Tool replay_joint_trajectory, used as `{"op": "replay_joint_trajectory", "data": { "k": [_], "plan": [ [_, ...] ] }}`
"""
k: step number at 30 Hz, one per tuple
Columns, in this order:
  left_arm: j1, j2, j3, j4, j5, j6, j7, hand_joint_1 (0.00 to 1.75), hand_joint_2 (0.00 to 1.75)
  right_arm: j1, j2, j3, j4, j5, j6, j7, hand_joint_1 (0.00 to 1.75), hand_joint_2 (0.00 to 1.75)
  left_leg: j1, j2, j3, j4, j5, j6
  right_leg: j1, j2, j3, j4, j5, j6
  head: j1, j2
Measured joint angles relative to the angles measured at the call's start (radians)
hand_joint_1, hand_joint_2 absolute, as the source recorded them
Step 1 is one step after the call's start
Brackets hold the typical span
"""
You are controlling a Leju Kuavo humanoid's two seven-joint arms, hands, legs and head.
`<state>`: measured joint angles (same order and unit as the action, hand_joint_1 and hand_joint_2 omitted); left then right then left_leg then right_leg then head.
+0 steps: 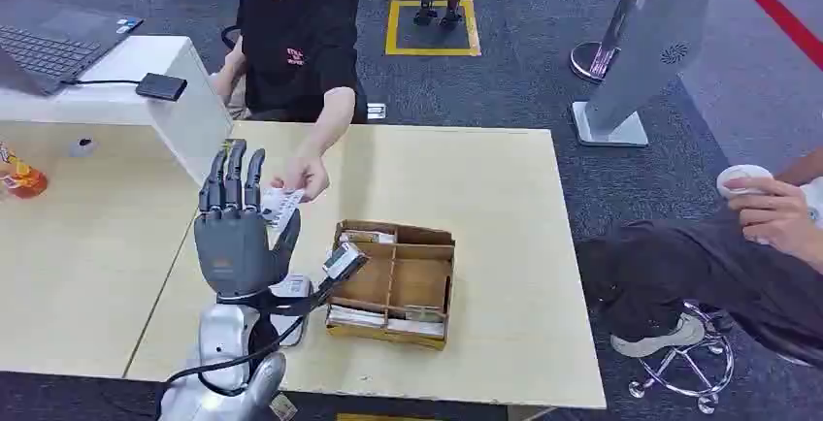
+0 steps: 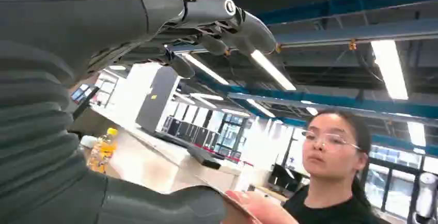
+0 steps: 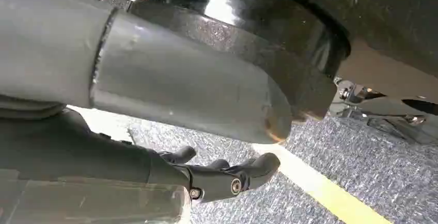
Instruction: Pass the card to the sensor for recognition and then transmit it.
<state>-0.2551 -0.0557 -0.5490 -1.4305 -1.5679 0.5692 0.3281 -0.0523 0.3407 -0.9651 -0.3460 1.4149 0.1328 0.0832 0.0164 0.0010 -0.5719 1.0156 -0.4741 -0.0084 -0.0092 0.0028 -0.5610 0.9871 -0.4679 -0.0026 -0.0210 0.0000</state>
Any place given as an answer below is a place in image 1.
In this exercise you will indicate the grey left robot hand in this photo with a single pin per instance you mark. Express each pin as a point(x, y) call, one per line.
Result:
point(231, 251)

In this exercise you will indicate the person's hand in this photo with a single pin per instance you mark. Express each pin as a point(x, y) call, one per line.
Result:
point(775, 215)

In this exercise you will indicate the person's left hand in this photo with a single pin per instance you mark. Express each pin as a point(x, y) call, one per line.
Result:
point(310, 177)

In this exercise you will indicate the white printed card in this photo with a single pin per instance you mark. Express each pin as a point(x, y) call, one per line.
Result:
point(281, 205)

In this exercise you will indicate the white round object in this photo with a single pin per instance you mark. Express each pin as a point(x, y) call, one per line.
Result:
point(739, 174)

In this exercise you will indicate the white card reader pad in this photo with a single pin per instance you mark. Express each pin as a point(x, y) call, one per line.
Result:
point(294, 286)

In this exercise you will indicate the card stack with yellow edge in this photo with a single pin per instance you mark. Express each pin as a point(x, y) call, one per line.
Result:
point(366, 237)

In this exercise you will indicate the person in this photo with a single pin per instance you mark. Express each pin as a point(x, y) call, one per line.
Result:
point(707, 264)
point(296, 32)

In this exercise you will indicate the white floor socket plate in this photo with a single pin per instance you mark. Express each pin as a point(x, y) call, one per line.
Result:
point(376, 111)

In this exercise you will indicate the white raised desk shelf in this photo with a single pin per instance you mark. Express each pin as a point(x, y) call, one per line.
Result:
point(186, 116)

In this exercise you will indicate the white card stack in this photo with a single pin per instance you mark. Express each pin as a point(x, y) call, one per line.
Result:
point(416, 327)
point(353, 316)

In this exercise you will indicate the wooden compartment box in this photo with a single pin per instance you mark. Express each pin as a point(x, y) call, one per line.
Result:
point(418, 283)

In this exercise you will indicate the small floor tag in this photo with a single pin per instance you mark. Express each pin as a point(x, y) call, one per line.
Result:
point(283, 407)

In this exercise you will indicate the pale sneaker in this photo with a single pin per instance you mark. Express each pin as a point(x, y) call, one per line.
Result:
point(662, 339)

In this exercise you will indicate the yellow floor tape square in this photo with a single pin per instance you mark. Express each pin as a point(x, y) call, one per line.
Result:
point(392, 26)

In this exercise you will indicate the black external drive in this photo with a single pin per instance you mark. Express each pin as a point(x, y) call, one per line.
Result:
point(161, 86)

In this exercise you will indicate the brown printed card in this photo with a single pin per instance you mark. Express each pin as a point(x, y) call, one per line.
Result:
point(424, 313)

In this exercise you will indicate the chrome stool base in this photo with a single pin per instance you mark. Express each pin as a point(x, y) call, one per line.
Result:
point(701, 379)

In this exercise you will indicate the grey round desk grommet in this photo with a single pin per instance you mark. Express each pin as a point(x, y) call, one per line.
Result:
point(83, 146)

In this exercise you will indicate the red floor tape strip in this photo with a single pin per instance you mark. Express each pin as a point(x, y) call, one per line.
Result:
point(781, 16)

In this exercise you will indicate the grey standing kiosk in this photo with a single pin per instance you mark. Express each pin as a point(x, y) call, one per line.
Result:
point(649, 39)

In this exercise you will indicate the orange drink bottle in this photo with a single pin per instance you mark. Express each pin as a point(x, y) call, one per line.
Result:
point(22, 180)

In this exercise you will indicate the yellow floor tape strip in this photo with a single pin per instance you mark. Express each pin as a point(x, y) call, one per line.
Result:
point(386, 418)

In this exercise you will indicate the dark grey laptop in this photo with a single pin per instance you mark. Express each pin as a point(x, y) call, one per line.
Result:
point(45, 48)

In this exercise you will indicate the chrome stanchion post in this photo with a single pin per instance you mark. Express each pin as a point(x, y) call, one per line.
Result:
point(601, 55)

